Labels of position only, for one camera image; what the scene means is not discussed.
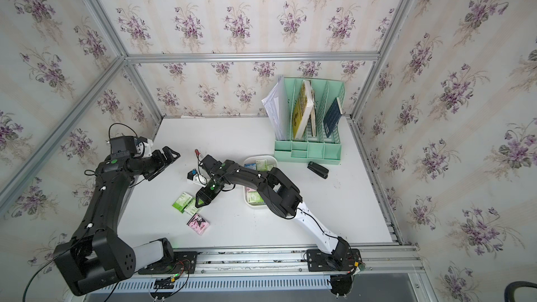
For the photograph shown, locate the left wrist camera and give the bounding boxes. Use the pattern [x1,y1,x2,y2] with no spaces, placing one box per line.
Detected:
[134,136,153,158]

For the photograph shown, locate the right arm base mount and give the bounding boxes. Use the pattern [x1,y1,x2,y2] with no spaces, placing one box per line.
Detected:
[304,248,366,273]

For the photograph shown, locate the thin book in organizer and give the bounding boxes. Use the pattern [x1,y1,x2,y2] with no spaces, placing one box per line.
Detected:
[310,109,317,137]

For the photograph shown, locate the aluminium mounting rail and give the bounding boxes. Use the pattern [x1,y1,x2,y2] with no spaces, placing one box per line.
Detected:
[190,243,425,278]

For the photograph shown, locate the white paper stack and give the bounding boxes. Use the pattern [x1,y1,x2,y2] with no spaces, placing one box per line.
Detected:
[262,75,289,141]

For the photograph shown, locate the black stapler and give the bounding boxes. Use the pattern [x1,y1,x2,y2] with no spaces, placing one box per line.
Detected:
[307,162,329,179]

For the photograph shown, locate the green tissue pack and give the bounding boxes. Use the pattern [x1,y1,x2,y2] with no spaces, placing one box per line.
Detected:
[172,192,194,213]
[255,159,275,171]
[183,199,199,216]
[246,192,265,206]

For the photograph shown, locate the blue tissue pack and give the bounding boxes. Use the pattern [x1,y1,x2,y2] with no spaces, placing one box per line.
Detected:
[244,163,257,170]

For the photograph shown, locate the yellow book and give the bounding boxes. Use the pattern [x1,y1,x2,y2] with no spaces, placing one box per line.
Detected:
[291,80,315,141]

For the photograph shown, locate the green plastic file organizer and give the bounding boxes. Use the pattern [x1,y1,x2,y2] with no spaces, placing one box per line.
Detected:
[274,78,345,165]

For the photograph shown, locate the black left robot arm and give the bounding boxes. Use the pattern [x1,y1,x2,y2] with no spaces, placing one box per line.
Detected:
[54,136,180,296]

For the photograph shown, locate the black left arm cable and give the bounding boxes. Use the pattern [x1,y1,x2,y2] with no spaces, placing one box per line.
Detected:
[22,255,64,302]

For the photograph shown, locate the red capped marker pen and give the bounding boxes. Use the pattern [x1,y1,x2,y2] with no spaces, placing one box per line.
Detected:
[194,149,203,161]

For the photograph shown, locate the aluminium frame profiles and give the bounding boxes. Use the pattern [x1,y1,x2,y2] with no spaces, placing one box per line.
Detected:
[0,0,437,278]

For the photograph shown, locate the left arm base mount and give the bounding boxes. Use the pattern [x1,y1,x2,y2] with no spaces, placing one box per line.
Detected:
[134,238,198,275]

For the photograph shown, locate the white plastic storage box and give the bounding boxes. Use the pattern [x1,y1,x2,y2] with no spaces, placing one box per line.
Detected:
[242,154,280,209]

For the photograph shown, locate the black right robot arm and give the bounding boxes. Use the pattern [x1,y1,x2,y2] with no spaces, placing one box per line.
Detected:
[195,155,352,270]

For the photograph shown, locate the dark blue notebook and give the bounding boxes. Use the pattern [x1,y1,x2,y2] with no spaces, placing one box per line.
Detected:
[323,97,343,138]

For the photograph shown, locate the pink tissue pack bottom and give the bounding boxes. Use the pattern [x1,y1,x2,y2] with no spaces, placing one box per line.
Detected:
[187,213,210,236]

